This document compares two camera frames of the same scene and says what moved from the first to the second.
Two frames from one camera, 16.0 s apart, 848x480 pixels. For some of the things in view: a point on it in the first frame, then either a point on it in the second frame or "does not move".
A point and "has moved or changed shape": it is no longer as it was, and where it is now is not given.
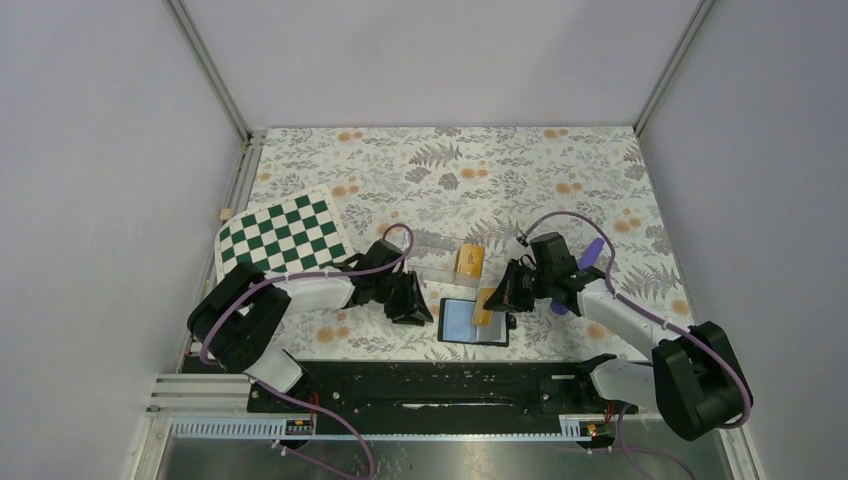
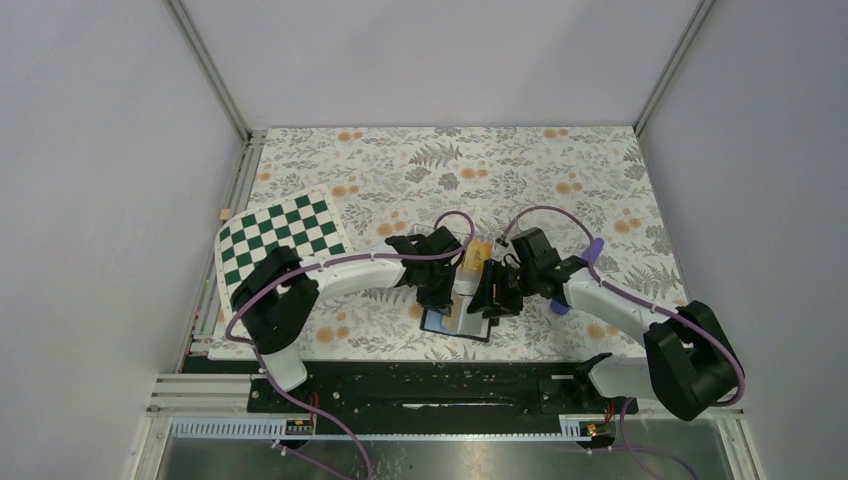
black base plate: (440, 389) does not move
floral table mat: (469, 200) does not move
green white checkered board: (301, 231) does not move
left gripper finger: (419, 313) -> (441, 286)
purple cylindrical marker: (586, 261) does not move
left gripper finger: (398, 307) -> (427, 296)
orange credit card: (483, 316) has moved or changed shape
